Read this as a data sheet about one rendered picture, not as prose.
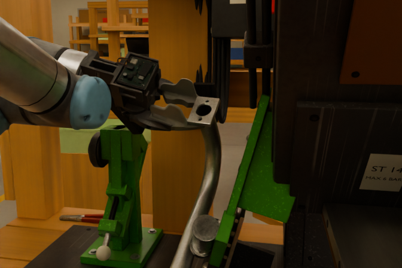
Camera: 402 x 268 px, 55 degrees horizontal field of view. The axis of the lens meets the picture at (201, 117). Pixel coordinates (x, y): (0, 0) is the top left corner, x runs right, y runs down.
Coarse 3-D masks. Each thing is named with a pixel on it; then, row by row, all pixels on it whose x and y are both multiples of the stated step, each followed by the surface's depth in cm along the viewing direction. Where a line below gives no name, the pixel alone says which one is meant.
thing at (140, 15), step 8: (136, 16) 728; (144, 16) 727; (136, 24) 741; (136, 32) 742; (144, 32) 745; (232, 40) 716; (240, 40) 714; (232, 48) 726; (240, 48) 725; (232, 56) 729; (240, 56) 728; (232, 64) 724; (240, 64) 722
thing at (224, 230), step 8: (224, 216) 51; (224, 224) 50; (232, 224) 50; (224, 232) 50; (216, 240) 49; (224, 240) 49; (216, 248) 51; (224, 248) 50; (216, 256) 53; (216, 264) 56
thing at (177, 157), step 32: (0, 0) 93; (32, 0) 93; (160, 0) 86; (192, 0) 84; (32, 32) 93; (160, 32) 87; (192, 32) 86; (160, 64) 88; (192, 64) 87; (160, 96) 90; (32, 128) 98; (32, 160) 99; (160, 160) 92; (192, 160) 91; (32, 192) 101; (160, 192) 94; (192, 192) 92; (160, 224) 95
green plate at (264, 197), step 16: (256, 112) 48; (256, 128) 49; (256, 144) 50; (256, 160) 51; (240, 176) 50; (256, 176) 51; (272, 176) 50; (240, 192) 50; (256, 192) 51; (272, 192) 51; (288, 192) 50; (256, 208) 52; (272, 208) 51; (288, 208) 51
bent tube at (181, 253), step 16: (192, 112) 62; (208, 112) 64; (208, 128) 63; (208, 144) 67; (208, 160) 69; (208, 176) 68; (208, 192) 67; (208, 208) 66; (192, 224) 63; (176, 256) 60; (192, 256) 60
